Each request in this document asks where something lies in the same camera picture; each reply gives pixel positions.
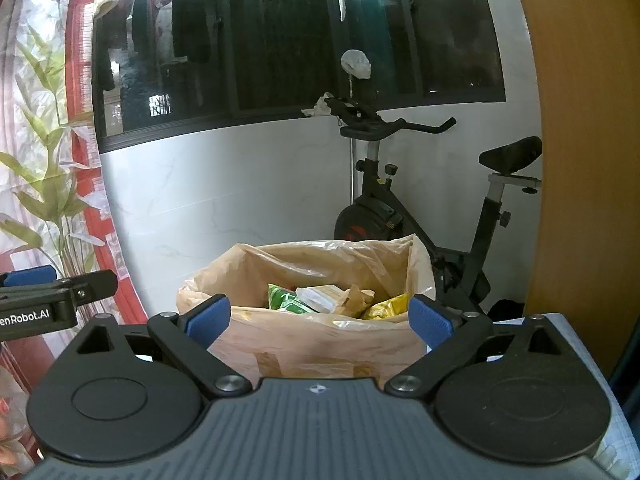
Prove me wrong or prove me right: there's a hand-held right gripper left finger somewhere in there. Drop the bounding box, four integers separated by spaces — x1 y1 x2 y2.
67 294 253 398

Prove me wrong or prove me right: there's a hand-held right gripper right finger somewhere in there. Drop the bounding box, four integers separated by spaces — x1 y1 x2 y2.
384 295 581 397

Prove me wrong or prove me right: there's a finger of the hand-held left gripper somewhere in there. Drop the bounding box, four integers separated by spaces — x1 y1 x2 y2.
0 265 57 289
47 269 120 307

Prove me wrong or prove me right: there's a yellow snack packet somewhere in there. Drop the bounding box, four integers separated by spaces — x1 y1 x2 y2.
361 292 412 321

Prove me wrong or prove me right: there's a green snack packet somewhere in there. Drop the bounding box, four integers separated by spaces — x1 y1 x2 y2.
268 283 312 314

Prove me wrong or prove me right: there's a cardboard box with plastic liner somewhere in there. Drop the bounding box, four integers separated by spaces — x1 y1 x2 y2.
176 234 437 381

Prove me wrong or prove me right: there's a cream snack packet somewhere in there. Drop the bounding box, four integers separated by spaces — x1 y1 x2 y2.
295 284 347 314

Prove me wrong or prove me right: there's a black bag on floor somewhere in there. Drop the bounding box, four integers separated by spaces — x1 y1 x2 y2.
487 299 527 322

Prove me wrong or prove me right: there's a black exercise bike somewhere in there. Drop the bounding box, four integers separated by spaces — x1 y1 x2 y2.
324 96 543 319

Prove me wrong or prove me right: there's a bamboo print curtain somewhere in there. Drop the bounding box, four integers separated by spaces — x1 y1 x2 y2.
0 0 151 480

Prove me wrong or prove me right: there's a pale checked cloth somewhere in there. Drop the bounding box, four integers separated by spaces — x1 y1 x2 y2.
487 312 637 480

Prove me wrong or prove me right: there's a wooden cabinet panel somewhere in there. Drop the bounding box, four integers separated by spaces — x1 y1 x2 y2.
507 0 640 377

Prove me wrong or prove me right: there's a crumpled white tissue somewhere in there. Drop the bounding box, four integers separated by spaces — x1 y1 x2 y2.
301 92 334 117

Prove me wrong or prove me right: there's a white plastic bag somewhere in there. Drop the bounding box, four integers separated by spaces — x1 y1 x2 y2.
341 49 372 80

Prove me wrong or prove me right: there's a dark hanging garment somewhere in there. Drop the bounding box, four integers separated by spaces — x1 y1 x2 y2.
171 0 214 64

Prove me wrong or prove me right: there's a dark sliding window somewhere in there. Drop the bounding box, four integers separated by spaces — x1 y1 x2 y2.
91 0 506 155

